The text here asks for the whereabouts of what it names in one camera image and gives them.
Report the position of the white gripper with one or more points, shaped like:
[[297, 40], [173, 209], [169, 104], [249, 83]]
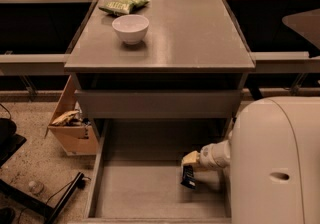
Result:
[[206, 158]]

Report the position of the dark blue rxbar wrapper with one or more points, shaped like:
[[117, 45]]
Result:
[[188, 179]]

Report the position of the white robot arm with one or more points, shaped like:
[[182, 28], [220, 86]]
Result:
[[273, 160]]

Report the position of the open grey bottom drawer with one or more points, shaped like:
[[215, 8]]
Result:
[[137, 176]]

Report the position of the grey drawer cabinet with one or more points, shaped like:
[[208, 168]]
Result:
[[191, 45]]

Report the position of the closed grey middle drawer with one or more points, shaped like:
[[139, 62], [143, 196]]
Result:
[[159, 104]]

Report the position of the wooden crate on floor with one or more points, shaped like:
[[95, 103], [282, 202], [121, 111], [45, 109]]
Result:
[[76, 139]]

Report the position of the white ceramic bowl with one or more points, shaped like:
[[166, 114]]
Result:
[[131, 29]]

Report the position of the clear plastic bottle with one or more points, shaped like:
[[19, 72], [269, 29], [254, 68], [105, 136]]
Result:
[[35, 187]]

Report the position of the green snack bag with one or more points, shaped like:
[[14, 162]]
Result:
[[122, 7]]

